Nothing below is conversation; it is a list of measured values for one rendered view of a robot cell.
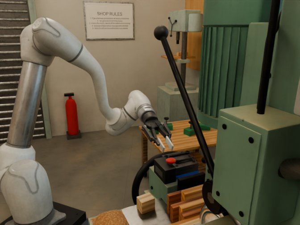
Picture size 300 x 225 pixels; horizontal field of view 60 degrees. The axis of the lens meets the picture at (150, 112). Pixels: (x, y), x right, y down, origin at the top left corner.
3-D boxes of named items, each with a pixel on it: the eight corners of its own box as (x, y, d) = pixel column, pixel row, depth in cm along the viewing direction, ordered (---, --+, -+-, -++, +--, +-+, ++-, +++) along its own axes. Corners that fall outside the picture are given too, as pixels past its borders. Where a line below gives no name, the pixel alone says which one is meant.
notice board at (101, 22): (134, 39, 350) (133, 2, 335) (134, 39, 348) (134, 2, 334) (85, 39, 330) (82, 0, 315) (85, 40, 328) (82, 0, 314)
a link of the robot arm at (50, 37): (88, 39, 107) (72, 39, 117) (51, 7, 95) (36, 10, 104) (72, 65, 105) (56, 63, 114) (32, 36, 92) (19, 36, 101)
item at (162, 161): (183, 160, 93) (183, 146, 91) (201, 175, 83) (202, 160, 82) (149, 168, 88) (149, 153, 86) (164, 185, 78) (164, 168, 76)
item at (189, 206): (235, 202, 80) (237, 187, 78) (239, 206, 78) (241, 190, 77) (178, 222, 72) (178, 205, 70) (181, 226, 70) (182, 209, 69)
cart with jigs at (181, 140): (196, 164, 281) (200, 107, 261) (228, 194, 230) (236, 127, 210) (138, 175, 260) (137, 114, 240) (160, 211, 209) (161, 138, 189)
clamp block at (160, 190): (184, 179, 97) (185, 158, 94) (205, 200, 85) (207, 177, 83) (147, 189, 91) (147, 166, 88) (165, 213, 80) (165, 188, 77)
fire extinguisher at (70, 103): (80, 132, 364) (76, 91, 345) (81, 138, 347) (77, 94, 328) (66, 134, 358) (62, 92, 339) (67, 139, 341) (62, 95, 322)
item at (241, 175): (248, 185, 45) (259, 102, 41) (294, 218, 38) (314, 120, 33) (208, 197, 42) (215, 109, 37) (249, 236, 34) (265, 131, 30)
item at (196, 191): (229, 195, 83) (231, 176, 81) (233, 199, 81) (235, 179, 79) (180, 211, 76) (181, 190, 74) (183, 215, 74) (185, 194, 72)
